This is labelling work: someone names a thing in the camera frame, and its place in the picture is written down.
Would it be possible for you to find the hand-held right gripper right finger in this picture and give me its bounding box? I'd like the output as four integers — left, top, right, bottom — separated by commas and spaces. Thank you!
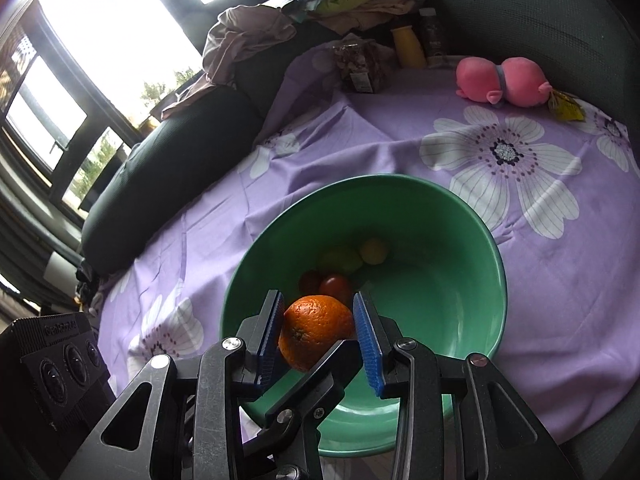
352, 290, 571, 480

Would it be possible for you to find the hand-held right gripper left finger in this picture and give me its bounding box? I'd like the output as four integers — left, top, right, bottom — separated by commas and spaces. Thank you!
60, 289, 287, 480

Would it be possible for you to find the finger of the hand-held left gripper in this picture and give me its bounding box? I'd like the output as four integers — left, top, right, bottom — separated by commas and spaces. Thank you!
240, 339, 363, 480

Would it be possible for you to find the large orange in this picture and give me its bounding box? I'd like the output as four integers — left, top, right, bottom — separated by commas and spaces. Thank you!
278, 295, 357, 373

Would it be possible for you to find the red cherry tomato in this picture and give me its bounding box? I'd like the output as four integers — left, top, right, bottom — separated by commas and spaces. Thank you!
319, 273, 354, 306

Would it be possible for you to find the green round fruit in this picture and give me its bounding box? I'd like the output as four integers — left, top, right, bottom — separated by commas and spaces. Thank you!
316, 245, 363, 276

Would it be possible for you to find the tan longan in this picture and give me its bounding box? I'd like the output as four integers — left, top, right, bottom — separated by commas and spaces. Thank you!
358, 237, 390, 267

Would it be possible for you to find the green bowl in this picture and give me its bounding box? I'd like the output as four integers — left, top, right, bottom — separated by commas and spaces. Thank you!
221, 174, 507, 458

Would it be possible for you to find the purple floral cloth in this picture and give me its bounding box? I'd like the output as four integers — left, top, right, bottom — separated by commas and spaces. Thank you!
97, 40, 640, 446

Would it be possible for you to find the dark sofa cushion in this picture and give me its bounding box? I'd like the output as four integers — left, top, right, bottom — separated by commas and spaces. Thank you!
80, 85, 266, 277

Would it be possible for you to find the clear snack packet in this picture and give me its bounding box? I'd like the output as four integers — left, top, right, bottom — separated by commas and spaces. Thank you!
332, 39, 393, 95

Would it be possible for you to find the pink plush toy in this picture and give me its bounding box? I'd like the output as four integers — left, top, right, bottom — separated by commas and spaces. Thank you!
455, 56, 553, 109

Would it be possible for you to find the yellow bottle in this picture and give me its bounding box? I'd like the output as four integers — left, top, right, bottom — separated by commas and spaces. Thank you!
390, 26, 427, 68

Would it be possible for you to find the pinkish crumpled garment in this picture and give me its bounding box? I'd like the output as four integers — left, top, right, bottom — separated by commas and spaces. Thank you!
160, 5, 298, 121

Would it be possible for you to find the yellow paper tag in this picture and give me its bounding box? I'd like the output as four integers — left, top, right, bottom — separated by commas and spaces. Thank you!
547, 89, 586, 122

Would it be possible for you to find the dark bottle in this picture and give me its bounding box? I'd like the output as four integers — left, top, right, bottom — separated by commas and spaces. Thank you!
417, 7, 448, 66

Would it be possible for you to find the window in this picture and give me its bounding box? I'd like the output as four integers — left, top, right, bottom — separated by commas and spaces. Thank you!
0, 0, 281, 211

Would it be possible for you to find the dark green chair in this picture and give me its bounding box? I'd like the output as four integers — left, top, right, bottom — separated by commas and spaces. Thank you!
424, 0, 640, 111

